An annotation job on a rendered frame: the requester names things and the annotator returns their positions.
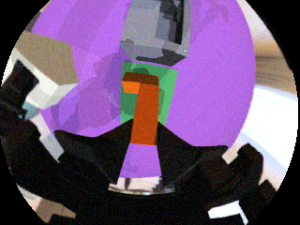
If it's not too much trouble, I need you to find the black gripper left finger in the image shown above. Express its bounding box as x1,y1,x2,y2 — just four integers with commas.
53,119,134,185

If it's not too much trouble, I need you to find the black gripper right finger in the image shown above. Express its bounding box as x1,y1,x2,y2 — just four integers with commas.
157,123,228,188

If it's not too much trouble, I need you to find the orange l-shaped part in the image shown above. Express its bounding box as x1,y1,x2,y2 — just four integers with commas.
121,72,158,146

